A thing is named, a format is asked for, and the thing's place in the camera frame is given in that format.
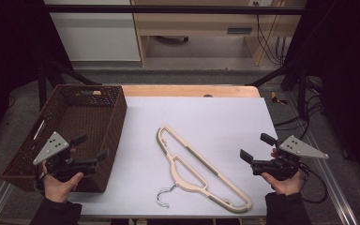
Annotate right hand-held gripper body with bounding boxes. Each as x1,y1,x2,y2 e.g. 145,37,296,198
250,134,330,182

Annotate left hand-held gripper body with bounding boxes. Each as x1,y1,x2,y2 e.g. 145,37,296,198
32,130,99,183

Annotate brown woven basket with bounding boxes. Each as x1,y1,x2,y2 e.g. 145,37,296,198
0,83,128,193

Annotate beige plastic clothes hanger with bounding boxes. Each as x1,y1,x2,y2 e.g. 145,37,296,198
155,125,253,215

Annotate person's right hand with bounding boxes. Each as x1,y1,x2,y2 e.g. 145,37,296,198
261,171,303,197

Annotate person's left hand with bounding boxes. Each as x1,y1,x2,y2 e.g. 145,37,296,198
41,162,84,204

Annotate yellow and black tool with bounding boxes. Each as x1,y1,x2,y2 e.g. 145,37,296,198
270,91,289,106

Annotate black metal stand brace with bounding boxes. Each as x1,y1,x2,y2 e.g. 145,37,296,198
37,58,102,111
246,59,308,121

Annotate black curtain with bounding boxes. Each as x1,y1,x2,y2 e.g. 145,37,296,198
0,0,74,151
282,0,360,191

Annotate white cabinet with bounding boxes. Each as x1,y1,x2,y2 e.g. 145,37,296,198
43,0,143,63

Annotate black floor cables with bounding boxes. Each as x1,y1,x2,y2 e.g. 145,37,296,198
273,76,326,134

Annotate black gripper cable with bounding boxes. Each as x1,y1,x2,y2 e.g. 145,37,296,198
298,161,330,204

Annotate hanging black cables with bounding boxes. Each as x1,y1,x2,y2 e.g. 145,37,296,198
252,1,290,68

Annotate dark drawer handle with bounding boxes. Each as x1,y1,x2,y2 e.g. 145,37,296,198
226,26,254,35

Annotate black frame crossbar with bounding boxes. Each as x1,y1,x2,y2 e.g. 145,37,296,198
42,4,308,16

